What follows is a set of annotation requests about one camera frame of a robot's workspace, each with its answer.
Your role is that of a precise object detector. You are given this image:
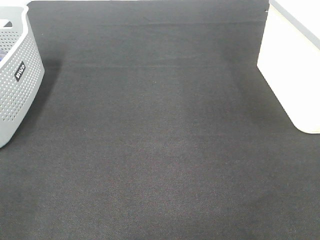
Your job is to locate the black fabric table mat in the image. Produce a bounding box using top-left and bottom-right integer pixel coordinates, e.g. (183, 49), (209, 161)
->
(0, 0), (320, 240)

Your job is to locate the white storage box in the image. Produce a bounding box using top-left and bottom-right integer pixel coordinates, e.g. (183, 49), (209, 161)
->
(257, 0), (320, 134)

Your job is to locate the grey perforated laundry basket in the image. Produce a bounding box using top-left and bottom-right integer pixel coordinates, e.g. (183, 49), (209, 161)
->
(0, 4), (45, 147)

